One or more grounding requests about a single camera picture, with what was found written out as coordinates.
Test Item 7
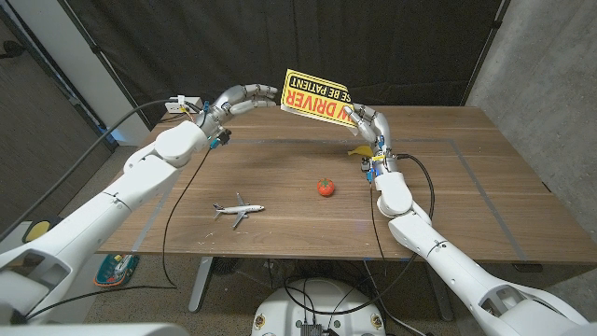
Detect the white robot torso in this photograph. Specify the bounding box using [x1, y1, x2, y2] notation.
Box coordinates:
[0, 322, 190, 336]

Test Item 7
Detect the black backdrop curtain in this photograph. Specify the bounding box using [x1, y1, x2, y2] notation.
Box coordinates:
[58, 0, 512, 130]

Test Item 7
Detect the teal orange plastic toy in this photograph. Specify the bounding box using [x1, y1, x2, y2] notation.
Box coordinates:
[92, 253, 140, 287]

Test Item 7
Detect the black backdrop stand pole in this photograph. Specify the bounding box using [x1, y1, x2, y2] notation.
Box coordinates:
[58, 0, 154, 131]
[460, 0, 512, 107]

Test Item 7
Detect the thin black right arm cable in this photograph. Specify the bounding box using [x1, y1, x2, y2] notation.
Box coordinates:
[368, 179, 388, 276]

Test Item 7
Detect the grey table leg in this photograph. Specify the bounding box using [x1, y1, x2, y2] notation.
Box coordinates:
[426, 268, 454, 322]
[188, 256, 215, 313]

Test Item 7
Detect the white power outlet box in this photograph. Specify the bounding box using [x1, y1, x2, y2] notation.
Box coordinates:
[164, 96, 204, 115]

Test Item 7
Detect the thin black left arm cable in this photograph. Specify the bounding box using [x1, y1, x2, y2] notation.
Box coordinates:
[25, 147, 214, 321]

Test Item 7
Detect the black door handle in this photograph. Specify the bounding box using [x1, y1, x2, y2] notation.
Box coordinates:
[0, 40, 28, 61]

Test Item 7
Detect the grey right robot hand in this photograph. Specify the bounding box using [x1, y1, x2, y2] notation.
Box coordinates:
[347, 102, 400, 176]

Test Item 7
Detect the red toy tomato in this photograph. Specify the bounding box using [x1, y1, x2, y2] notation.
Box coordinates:
[315, 177, 336, 198]

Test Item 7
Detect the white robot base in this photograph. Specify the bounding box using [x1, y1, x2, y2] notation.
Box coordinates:
[250, 278, 387, 336]

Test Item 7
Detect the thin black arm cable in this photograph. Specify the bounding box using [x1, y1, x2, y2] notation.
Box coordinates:
[368, 179, 388, 276]
[25, 147, 214, 321]

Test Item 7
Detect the white toy airplane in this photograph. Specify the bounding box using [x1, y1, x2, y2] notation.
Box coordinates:
[212, 191, 266, 230]

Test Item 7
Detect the yellow new driver bumper sticker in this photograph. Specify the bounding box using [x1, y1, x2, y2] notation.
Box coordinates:
[280, 68, 359, 136]

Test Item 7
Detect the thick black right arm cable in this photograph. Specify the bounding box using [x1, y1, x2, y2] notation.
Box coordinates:
[283, 152, 436, 316]

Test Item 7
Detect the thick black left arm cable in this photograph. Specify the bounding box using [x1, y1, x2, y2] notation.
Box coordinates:
[0, 97, 192, 242]

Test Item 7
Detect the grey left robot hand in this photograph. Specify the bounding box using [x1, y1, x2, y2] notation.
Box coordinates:
[195, 83, 279, 141]

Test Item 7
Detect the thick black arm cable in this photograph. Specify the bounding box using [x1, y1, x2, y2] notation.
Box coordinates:
[283, 152, 436, 316]
[0, 97, 192, 242]

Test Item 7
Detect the yellow black shoe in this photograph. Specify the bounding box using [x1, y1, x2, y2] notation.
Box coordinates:
[21, 218, 52, 244]

